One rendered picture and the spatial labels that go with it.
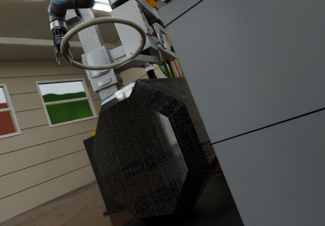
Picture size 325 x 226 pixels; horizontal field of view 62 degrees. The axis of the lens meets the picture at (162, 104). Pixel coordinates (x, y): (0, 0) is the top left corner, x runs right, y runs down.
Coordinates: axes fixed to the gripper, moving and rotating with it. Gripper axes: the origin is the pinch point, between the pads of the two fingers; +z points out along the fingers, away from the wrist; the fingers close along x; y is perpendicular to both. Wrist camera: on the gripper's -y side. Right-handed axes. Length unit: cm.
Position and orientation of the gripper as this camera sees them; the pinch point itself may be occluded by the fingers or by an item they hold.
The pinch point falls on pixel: (66, 63)
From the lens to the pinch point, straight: 161.8
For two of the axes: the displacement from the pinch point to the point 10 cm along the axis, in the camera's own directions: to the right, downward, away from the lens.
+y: 1.1, -3.7, -9.2
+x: 9.6, -2.2, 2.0
